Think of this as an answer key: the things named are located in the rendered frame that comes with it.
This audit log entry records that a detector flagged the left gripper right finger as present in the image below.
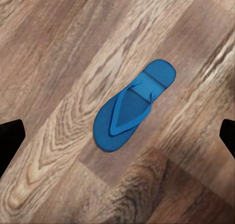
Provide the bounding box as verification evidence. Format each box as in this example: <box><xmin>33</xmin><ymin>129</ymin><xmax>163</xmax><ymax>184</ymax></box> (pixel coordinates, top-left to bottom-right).
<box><xmin>219</xmin><ymin>119</ymin><xmax>235</xmax><ymax>159</ymax></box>

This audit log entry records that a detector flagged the sandal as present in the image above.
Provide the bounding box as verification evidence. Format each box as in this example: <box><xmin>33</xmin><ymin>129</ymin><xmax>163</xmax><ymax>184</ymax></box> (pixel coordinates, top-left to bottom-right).
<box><xmin>94</xmin><ymin>59</ymin><xmax>176</xmax><ymax>152</ymax></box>

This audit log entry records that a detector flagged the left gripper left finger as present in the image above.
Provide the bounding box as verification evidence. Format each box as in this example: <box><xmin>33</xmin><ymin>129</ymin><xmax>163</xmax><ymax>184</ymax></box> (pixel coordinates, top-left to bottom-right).
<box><xmin>0</xmin><ymin>119</ymin><xmax>25</xmax><ymax>178</ymax></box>

